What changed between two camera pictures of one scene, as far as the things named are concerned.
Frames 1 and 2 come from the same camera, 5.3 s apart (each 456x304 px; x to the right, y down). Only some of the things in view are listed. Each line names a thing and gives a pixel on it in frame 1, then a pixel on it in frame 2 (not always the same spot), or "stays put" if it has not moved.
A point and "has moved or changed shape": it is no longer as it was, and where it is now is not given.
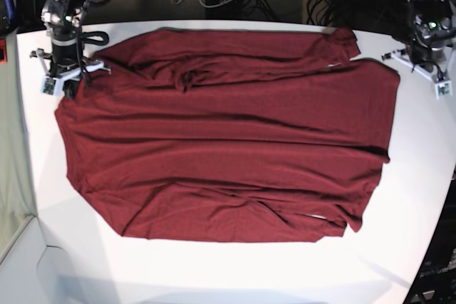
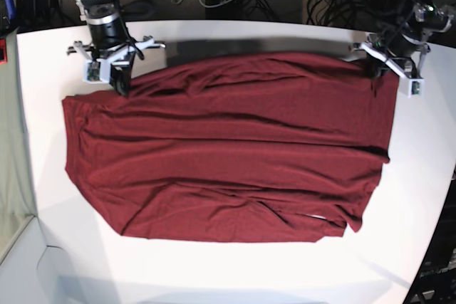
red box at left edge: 3,55 stays put
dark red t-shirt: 242,136 has moved or changed shape
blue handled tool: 10,4 stays put
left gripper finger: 70,87 -> 120,75
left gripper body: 71,72 -> 120,57
